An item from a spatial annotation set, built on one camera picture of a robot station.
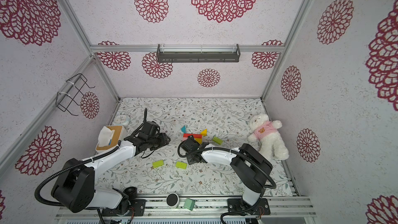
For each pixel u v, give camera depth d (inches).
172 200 28.2
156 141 31.4
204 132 39.7
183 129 40.3
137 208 29.3
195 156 25.4
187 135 39.7
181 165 34.5
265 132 36.1
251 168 18.2
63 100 28.6
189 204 29.6
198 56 34.1
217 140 38.4
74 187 16.6
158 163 34.6
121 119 41.6
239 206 29.5
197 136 39.5
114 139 36.1
